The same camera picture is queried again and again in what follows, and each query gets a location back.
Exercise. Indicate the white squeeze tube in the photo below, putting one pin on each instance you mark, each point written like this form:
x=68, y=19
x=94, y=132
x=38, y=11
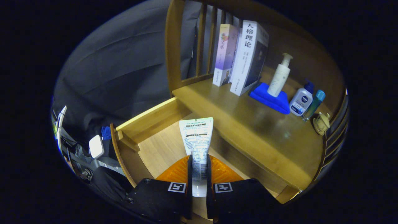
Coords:
x=196, y=137

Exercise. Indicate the brown wooden drawer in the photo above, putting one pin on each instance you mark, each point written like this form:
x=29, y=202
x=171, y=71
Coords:
x=161, y=146

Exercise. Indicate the white curved bar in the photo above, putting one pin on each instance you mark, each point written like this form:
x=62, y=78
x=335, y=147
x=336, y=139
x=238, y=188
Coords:
x=61, y=124

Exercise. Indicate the beige lidded teacup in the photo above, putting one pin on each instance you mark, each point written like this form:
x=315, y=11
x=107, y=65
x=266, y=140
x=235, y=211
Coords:
x=321, y=123

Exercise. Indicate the purple book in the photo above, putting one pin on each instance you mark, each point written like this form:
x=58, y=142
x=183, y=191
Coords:
x=225, y=56

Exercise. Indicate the white pump bottle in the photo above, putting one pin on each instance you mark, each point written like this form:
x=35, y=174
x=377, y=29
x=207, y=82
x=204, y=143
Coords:
x=279, y=79

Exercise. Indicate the small blue object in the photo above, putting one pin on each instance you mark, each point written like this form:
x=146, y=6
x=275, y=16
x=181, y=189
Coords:
x=106, y=133

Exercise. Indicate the white bottle with blue cap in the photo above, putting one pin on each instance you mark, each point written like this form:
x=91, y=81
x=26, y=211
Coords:
x=301, y=102

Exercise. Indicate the thick white book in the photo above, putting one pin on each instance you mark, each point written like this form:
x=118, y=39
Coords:
x=245, y=62

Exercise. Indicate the blue folded cloth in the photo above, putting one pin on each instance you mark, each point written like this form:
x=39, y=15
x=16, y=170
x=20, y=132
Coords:
x=264, y=95

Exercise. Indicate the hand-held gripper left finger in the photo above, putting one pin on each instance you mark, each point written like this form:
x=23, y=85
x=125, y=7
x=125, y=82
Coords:
x=189, y=193

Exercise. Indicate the black backdrop cloth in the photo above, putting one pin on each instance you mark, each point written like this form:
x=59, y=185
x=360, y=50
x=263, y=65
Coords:
x=124, y=68

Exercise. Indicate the white square device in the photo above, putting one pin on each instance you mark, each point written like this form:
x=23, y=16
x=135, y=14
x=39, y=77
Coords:
x=96, y=146

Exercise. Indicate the slim teal bottle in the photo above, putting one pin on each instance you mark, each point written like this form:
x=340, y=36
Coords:
x=314, y=104

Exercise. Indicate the wooden countertop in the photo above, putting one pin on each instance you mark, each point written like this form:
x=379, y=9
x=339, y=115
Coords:
x=248, y=130

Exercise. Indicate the brown wooden cabinet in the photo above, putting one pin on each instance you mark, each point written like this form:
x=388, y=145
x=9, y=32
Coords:
x=173, y=46

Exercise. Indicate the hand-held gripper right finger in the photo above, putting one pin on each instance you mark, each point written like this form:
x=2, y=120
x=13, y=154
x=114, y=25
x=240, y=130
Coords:
x=210, y=193

